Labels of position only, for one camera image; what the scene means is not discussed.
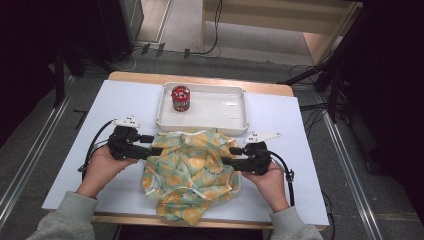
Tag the dark cabinet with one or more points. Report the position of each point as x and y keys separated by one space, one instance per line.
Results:
x=116 y=23

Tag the light wooden desk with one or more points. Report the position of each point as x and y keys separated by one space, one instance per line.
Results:
x=266 y=15

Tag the black metal stand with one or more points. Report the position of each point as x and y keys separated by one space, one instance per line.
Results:
x=60 y=76

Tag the person's dark-clothed lap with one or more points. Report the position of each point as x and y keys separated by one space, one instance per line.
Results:
x=183 y=235

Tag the white table cover sheet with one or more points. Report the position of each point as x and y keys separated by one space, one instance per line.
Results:
x=116 y=100

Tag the black tripod stand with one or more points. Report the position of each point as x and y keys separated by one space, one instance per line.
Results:
x=333 y=83

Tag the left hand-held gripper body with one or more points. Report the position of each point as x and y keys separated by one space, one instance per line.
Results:
x=121 y=146

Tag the orange-print green cloth bag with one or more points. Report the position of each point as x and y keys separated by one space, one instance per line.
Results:
x=190 y=173

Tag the person's right hand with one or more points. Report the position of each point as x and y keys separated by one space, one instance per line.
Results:
x=271 y=188

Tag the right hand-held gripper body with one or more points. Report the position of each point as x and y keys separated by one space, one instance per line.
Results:
x=256 y=160

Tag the red lidded jar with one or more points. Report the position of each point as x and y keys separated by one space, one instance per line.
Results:
x=180 y=98

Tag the metal floor rail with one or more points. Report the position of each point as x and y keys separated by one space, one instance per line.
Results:
x=33 y=156
x=350 y=173

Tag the person's left hand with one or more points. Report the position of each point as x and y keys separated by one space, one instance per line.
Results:
x=100 y=173

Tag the white plastic tray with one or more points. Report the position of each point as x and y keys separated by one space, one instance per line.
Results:
x=213 y=106

